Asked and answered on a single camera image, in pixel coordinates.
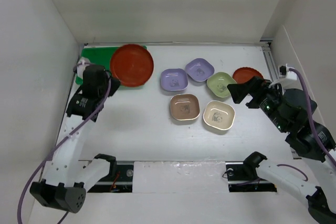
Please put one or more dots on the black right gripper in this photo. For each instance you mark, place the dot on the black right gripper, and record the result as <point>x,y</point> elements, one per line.
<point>255,84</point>

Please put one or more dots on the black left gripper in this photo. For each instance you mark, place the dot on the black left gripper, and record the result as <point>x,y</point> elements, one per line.
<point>115,83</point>

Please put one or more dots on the red scalloped round plate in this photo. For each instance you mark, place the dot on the red scalloped round plate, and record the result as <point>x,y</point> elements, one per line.
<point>244,74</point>

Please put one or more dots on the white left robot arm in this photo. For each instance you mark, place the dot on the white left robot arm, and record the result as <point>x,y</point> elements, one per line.
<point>65,184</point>

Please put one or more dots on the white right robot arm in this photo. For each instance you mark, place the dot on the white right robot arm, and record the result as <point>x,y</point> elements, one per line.
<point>291,112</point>

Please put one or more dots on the green plastic bin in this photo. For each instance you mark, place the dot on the green plastic bin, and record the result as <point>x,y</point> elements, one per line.
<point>99,56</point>

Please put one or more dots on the green square panda dish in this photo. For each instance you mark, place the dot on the green square panda dish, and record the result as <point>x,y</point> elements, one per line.
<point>218,83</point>

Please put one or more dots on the cream square panda dish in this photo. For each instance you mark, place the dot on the cream square panda dish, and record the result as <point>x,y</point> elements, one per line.
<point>219,115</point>

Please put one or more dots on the purple square panda dish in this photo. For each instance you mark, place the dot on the purple square panda dish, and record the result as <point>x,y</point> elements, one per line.
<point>174,80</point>
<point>199,69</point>

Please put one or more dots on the brown square panda dish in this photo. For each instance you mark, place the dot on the brown square panda dish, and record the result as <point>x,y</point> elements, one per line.
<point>184,108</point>

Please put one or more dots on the aluminium side rail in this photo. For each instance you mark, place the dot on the aluminium side rail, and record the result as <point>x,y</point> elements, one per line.
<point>272,68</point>

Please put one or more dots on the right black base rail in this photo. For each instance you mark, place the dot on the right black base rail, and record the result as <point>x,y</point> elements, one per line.
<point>240,181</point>

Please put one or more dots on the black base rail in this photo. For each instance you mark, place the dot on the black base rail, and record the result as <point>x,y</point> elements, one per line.
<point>120,182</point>
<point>240,181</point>

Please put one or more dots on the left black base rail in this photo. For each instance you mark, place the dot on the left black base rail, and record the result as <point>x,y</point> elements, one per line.
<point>120,182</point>

